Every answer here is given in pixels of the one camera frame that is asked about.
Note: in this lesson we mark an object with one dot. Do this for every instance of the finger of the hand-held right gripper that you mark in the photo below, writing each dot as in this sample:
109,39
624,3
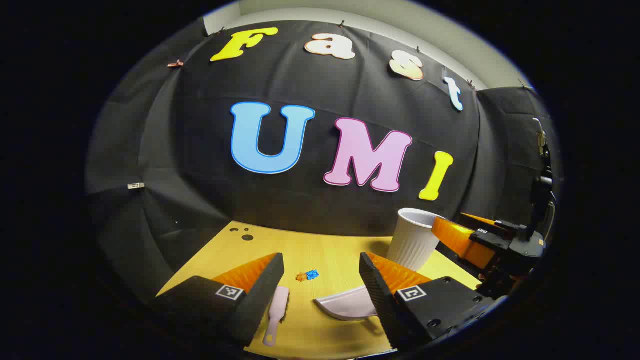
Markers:
502,227
462,240

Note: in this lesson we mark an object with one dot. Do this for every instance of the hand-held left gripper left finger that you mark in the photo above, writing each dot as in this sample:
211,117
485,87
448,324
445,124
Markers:
265,295

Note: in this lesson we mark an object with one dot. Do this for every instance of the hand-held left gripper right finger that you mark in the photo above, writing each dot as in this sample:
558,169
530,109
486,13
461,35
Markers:
377,295

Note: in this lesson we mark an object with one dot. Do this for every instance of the small pink broom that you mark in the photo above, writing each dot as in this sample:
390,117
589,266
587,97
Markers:
280,305

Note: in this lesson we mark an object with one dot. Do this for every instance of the pink dustpan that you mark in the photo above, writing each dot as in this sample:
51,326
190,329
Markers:
345,306

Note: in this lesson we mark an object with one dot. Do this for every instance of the orange paper scrap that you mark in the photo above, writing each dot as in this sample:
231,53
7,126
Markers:
300,277

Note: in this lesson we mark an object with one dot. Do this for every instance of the white ribbed garbage bin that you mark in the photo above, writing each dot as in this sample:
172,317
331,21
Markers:
412,245

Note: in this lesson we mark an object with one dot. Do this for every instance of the yellow wooden desktop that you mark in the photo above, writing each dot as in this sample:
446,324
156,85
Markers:
325,250

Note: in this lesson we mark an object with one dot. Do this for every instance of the black backdrop cloth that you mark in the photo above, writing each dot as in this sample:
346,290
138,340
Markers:
200,150

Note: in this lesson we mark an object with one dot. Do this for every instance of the silver clip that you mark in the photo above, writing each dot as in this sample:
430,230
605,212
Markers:
135,185

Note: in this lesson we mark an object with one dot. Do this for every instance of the red clip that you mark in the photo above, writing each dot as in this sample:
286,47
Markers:
176,64

